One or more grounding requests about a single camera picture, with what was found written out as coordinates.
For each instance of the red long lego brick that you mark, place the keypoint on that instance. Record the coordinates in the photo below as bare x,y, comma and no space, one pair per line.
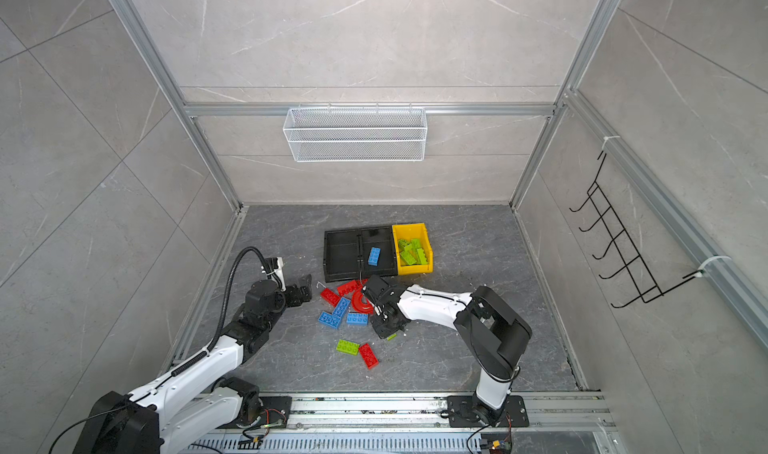
350,287

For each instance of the red arch lego piece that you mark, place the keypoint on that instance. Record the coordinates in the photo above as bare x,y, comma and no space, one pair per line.
361,304

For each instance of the white wire mesh basket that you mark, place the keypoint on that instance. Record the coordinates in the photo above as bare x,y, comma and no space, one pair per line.
356,134

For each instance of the black plastic bin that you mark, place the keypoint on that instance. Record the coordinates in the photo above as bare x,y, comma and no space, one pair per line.
381,237
341,255

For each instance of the black wire hook rack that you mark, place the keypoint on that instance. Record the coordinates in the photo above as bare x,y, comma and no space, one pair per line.
621,243

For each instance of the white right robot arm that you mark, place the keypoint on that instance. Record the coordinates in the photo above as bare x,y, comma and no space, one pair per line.
495,334

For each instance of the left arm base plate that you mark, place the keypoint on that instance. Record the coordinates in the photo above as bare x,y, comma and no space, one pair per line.
266,412

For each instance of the black plastic bin middle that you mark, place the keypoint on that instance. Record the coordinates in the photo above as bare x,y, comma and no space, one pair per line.
381,237

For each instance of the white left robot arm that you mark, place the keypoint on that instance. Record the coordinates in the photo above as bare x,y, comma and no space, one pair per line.
168,414

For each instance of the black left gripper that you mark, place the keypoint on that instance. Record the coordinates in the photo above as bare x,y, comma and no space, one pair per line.
304,289

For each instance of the red flat lego plate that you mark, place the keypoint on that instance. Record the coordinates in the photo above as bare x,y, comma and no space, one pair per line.
330,296

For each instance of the red lego brick bottom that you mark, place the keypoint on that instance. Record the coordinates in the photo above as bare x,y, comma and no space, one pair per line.
368,356

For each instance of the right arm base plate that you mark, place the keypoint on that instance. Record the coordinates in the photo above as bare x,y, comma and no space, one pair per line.
470,412

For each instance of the black plastic bin left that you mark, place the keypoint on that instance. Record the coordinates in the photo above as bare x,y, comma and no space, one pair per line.
341,255

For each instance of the blue long lego brick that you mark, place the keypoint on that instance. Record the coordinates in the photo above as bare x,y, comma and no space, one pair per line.
341,307

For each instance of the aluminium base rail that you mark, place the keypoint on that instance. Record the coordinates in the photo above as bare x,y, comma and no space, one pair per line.
422,422

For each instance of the yellow plastic bin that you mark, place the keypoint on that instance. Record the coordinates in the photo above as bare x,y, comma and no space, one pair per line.
408,232

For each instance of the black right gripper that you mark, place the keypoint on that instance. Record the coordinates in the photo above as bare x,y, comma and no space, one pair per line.
382,332

